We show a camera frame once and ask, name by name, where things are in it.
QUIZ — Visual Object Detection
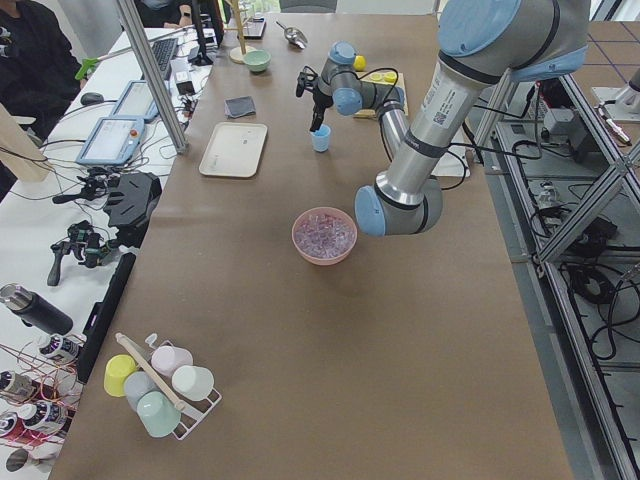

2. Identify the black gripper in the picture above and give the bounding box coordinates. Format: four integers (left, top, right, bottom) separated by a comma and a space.
309, 79, 333, 132

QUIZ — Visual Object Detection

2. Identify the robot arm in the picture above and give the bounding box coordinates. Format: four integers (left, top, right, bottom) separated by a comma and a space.
296, 0, 590, 236

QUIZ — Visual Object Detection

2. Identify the light blue cup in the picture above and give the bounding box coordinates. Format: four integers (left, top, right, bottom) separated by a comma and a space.
310, 124, 331, 153

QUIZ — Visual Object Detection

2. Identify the steel ice scoop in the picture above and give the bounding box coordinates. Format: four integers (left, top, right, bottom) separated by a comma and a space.
276, 21, 308, 50

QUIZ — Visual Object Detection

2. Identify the clear ice cube pile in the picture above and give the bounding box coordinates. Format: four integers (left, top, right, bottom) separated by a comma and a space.
293, 213, 356, 259

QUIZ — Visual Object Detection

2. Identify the pink cup on rack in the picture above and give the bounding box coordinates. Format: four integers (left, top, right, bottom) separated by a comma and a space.
151, 345, 193, 377

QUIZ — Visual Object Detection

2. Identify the white cup on rack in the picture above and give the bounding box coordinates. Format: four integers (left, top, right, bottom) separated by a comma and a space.
171, 365, 215, 401

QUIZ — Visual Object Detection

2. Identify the yellow cup on rack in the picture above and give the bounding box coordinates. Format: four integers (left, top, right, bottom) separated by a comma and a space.
103, 354, 138, 397

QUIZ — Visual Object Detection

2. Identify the grey cup on rack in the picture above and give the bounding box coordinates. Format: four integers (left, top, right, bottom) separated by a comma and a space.
123, 370, 158, 411

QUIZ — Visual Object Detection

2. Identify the white cup drying rack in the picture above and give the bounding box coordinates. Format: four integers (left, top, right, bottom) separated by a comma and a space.
115, 332, 222, 440

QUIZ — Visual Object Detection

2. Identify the mint cup on rack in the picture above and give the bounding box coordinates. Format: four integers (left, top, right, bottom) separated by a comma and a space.
136, 391, 181, 438

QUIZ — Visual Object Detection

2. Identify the wooden cutting board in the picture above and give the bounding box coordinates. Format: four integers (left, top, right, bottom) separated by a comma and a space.
354, 70, 408, 119

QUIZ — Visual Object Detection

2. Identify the upper whole yellow lemon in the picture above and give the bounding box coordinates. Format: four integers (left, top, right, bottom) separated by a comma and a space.
353, 55, 367, 72

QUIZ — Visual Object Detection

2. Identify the mint green bowl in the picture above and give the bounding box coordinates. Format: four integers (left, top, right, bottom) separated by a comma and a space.
243, 49, 271, 73

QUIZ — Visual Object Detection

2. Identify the grey folded cloth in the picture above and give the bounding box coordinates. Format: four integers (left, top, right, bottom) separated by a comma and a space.
224, 96, 256, 119

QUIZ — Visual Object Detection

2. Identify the cream rabbit tray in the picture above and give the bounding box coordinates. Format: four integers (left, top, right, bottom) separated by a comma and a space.
199, 122, 268, 178

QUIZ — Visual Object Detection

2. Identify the wooden glass rack stand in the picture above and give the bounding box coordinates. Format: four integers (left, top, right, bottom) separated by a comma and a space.
224, 0, 256, 64

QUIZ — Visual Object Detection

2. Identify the pink bowl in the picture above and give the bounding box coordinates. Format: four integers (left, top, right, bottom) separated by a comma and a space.
291, 207, 357, 266

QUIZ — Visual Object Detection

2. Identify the black keyboard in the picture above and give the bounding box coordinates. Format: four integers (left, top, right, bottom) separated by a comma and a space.
151, 38, 178, 80

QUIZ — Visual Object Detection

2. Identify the upper blue teach pendant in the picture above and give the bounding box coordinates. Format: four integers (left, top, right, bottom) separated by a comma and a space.
111, 80, 158, 122

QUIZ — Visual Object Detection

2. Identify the blue teach pendant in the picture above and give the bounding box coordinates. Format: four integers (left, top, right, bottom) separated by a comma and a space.
76, 116, 145, 166
111, 80, 158, 122

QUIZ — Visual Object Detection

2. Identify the lower blue teach pendant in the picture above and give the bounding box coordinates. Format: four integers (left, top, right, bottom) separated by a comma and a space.
76, 116, 145, 166

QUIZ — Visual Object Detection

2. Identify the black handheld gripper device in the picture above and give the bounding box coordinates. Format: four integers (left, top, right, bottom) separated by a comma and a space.
47, 220, 120, 286

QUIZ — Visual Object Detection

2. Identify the seated person in black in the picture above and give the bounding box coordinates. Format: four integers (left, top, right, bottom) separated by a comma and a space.
1, 1, 81, 139

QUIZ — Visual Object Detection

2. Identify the black flat bar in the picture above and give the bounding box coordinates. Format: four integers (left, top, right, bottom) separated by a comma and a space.
76, 253, 136, 385

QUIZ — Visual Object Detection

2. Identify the black thermos bottle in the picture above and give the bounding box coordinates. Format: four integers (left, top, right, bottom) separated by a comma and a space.
1, 283, 73, 335

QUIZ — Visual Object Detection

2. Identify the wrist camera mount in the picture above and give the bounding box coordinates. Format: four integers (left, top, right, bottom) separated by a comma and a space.
295, 68, 318, 98

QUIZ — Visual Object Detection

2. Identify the black camera cable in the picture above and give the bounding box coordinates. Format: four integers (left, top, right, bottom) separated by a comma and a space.
299, 63, 401, 106

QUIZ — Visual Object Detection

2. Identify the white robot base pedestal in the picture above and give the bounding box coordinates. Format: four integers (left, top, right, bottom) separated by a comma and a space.
433, 146, 470, 177

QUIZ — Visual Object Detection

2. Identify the black bracket plate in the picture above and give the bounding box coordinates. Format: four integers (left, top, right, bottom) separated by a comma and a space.
103, 172, 162, 247

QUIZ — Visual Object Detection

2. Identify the aluminium frame post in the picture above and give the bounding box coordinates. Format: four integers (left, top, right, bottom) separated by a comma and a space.
115, 0, 188, 154

